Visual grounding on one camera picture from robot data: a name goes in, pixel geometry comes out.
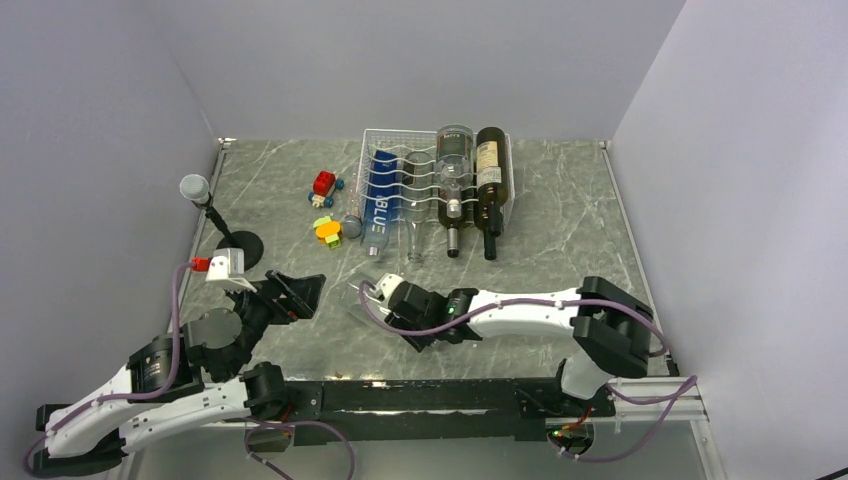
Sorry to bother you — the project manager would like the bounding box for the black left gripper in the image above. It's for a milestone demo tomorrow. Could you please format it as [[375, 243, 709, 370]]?
[[221, 268, 326, 379]]

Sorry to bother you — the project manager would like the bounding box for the clear round glass bottle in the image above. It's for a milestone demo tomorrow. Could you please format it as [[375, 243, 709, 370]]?
[[340, 273, 389, 330], [435, 124, 473, 219]]

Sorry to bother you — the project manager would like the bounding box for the blue square water bottle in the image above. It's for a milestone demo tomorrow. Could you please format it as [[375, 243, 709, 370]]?
[[362, 150, 400, 259]]

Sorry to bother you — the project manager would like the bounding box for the dark green wine bottle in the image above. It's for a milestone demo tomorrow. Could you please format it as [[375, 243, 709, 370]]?
[[438, 199, 468, 258], [475, 208, 504, 261]]

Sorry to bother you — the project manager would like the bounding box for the clear glass wine bottle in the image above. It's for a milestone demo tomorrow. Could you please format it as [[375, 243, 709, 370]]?
[[402, 151, 435, 263]]

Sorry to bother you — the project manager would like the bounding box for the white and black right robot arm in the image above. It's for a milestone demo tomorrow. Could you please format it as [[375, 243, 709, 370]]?
[[360, 274, 668, 415]]

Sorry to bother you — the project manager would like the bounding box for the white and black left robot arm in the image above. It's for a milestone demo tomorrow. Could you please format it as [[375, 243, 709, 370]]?
[[23, 259, 326, 479]]

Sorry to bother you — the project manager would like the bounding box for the colourful toy block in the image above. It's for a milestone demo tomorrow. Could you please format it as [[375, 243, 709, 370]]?
[[312, 216, 342, 249]]

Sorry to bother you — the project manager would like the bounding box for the red toy block car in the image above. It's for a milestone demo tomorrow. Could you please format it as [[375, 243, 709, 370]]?
[[308, 170, 345, 208]]

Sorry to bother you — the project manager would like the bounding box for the grey microphone on stand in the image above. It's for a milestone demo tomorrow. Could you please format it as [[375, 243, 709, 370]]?
[[179, 174, 264, 270]]

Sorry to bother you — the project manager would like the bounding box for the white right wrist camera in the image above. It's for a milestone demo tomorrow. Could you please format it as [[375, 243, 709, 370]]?
[[370, 273, 404, 304]]

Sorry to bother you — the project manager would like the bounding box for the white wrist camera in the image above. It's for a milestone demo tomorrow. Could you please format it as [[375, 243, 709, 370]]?
[[370, 273, 404, 304], [205, 248, 257, 292]]

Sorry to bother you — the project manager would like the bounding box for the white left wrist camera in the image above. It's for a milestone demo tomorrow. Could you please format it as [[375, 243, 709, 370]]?
[[205, 248, 257, 292]]

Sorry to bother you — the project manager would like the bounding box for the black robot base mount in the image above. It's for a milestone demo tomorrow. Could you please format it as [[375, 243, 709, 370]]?
[[221, 370, 617, 446]]

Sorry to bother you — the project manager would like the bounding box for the white wire wine rack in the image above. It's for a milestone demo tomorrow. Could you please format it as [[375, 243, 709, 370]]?
[[356, 128, 517, 233]]

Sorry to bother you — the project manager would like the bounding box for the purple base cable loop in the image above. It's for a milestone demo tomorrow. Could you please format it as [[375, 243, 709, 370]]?
[[243, 418, 356, 480]]

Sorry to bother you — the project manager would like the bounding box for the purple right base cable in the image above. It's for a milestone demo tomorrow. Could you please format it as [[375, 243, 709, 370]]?
[[547, 374, 700, 465]]

